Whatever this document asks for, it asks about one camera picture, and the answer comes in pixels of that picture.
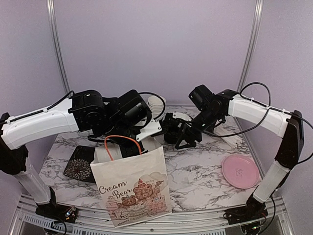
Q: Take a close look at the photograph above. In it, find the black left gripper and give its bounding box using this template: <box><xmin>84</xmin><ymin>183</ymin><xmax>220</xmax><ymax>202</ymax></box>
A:
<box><xmin>102</xmin><ymin>117</ymin><xmax>151</xmax><ymax>166</ymax></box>

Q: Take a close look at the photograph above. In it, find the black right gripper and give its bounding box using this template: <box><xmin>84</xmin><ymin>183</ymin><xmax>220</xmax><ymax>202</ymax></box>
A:
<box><xmin>176</xmin><ymin>107</ymin><xmax>223</xmax><ymax>149</ymax></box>

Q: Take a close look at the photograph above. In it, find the white paper takeout bag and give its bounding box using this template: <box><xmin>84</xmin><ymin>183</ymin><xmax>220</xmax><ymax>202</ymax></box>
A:
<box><xmin>90</xmin><ymin>137</ymin><xmax>172</xmax><ymax>228</ymax></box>

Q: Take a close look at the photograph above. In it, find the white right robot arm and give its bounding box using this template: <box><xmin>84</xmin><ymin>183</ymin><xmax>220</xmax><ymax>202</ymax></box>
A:
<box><xmin>180</xmin><ymin>85</ymin><xmax>305</xmax><ymax>219</ymax></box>

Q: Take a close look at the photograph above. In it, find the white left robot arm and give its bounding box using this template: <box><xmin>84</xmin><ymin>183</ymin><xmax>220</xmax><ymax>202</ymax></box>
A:
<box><xmin>0</xmin><ymin>90</ymin><xmax>152</xmax><ymax>218</ymax></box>

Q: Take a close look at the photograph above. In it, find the stack of black lids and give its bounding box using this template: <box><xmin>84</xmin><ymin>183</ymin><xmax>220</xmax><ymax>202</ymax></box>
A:
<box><xmin>164</xmin><ymin>127</ymin><xmax>182</xmax><ymax>144</ymax></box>

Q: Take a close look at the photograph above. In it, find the stack of paper cups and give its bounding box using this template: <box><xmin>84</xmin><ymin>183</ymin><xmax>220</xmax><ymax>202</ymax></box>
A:
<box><xmin>147</xmin><ymin>95</ymin><xmax>166</xmax><ymax>120</ymax></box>

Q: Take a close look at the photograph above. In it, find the black floral tray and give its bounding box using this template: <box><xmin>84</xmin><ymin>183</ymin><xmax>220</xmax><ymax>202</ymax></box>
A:
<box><xmin>63</xmin><ymin>145</ymin><xmax>95</xmax><ymax>184</ymax></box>

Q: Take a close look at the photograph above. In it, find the pink plastic plate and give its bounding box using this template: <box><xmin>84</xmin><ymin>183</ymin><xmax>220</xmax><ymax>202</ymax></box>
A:
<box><xmin>222</xmin><ymin>154</ymin><xmax>260</xmax><ymax>189</ymax></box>

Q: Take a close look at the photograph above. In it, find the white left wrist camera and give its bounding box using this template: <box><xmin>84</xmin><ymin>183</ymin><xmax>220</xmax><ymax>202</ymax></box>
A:
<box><xmin>135</xmin><ymin>119</ymin><xmax>162</xmax><ymax>142</ymax></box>

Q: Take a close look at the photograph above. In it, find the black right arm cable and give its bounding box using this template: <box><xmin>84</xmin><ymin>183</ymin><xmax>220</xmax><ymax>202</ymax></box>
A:
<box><xmin>202</xmin><ymin>82</ymin><xmax>313</xmax><ymax>165</ymax></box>

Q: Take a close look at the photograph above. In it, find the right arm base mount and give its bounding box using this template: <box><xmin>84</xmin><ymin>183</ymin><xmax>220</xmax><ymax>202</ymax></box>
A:
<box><xmin>223</xmin><ymin>195</ymin><xmax>268</xmax><ymax>225</ymax></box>

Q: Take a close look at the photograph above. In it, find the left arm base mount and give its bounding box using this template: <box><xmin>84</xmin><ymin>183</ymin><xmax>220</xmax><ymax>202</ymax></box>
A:
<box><xmin>35</xmin><ymin>187</ymin><xmax>78</xmax><ymax>224</ymax></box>

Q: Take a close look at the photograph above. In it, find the aluminium table edge rail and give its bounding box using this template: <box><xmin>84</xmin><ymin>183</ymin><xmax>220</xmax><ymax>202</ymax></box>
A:
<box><xmin>8</xmin><ymin>195</ymin><xmax>294</xmax><ymax>235</ymax></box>

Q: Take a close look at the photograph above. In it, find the right aluminium frame post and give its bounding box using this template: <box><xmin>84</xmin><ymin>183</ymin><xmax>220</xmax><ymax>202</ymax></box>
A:
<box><xmin>237</xmin><ymin>0</ymin><xmax>264</xmax><ymax>91</ymax></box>

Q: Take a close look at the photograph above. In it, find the aluminium frame post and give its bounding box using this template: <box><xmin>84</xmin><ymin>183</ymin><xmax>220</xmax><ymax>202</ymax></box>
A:
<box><xmin>46</xmin><ymin>0</ymin><xmax>70</xmax><ymax>93</ymax></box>
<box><xmin>237</xmin><ymin>0</ymin><xmax>264</xmax><ymax>91</ymax></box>

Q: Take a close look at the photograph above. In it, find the left aluminium frame post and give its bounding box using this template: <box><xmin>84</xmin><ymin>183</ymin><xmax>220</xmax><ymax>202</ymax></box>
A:
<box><xmin>46</xmin><ymin>0</ymin><xmax>70</xmax><ymax>93</ymax></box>

